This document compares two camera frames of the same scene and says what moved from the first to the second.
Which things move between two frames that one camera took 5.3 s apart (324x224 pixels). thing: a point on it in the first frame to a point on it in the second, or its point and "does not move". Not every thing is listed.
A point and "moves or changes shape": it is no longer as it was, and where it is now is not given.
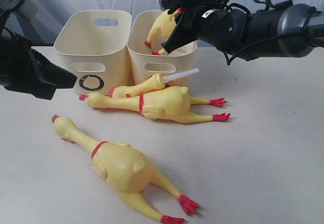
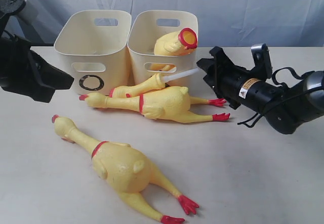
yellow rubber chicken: (171, 103) does not move
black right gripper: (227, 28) to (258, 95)
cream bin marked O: (93, 44) does not move
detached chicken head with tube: (153, 82) does not move
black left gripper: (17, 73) does not move
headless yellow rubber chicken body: (164, 26) moves or changes shape
